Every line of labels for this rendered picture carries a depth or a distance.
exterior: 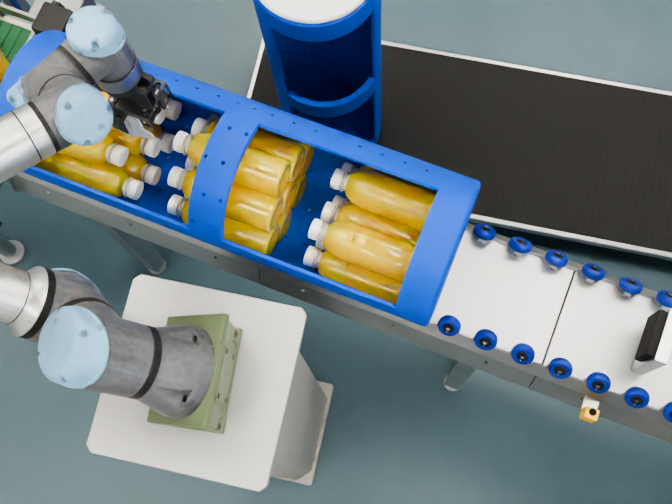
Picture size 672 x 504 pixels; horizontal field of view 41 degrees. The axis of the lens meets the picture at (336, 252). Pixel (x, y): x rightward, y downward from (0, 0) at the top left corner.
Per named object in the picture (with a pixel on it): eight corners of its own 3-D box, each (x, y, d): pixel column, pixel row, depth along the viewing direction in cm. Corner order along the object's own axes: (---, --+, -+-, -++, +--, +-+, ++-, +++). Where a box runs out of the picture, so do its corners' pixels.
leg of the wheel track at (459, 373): (458, 394, 264) (482, 366, 204) (440, 387, 265) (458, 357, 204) (465, 376, 266) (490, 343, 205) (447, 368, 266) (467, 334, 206)
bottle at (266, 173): (273, 206, 160) (174, 169, 163) (288, 186, 165) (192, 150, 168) (279, 173, 155) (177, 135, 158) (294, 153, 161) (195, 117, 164)
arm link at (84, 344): (131, 413, 134) (47, 398, 126) (102, 371, 145) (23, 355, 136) (164, 343, 133) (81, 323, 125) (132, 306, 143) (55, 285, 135)
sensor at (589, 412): (592, 423, 173) (598, 421, 168) (577, 417, 173) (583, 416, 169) (604, 386, 175) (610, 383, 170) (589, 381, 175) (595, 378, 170)
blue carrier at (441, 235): (423, 340, 173) (432, 310, 146) (29, 187, 185) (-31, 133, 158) (472, 210, 180) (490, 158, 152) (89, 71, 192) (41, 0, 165)
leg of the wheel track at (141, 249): (161, 277, 278) (101, 219, 217) (145, 270, 279) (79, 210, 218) (169, 260, 279) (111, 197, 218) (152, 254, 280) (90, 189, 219)
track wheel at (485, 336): (499, 339, 169) (501, 332, 171) (477, 330, 170) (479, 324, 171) (492, 355, 172) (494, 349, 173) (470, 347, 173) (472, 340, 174)
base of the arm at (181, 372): (205, 419, 137) (150, 408, 131) (154, 418, 148) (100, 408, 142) (220, 323, 141) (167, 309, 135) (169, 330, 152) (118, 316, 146)
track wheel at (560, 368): (575, 368, 167) (576, 361, 169) (552, 359, 168) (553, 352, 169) (566, 384, 170) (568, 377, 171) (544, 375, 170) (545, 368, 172)
